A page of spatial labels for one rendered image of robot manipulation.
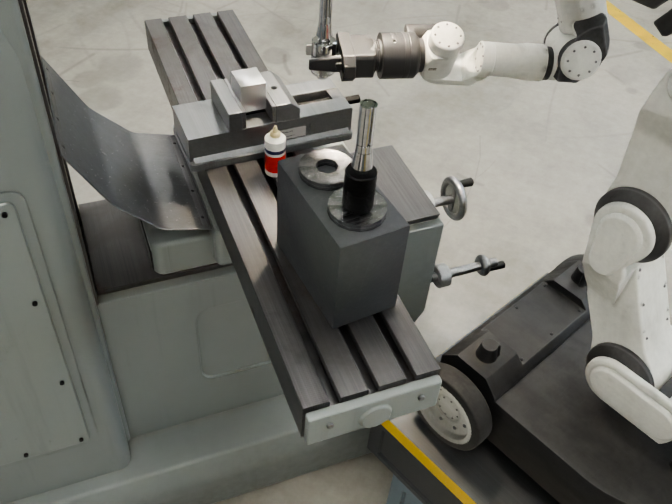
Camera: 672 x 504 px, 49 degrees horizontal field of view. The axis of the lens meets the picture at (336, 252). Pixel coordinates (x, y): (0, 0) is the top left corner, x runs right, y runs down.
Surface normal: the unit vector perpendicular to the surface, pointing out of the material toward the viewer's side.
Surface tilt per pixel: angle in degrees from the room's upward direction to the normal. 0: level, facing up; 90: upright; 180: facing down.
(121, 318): 90
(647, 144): 90
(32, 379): 89
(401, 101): 0
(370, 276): 90
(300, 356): 0
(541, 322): 0
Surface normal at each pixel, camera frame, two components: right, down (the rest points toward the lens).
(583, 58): 0.05, 0.56
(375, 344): 0.07, -0.70
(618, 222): -0.74, 0.44
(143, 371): 0.36, 0.68
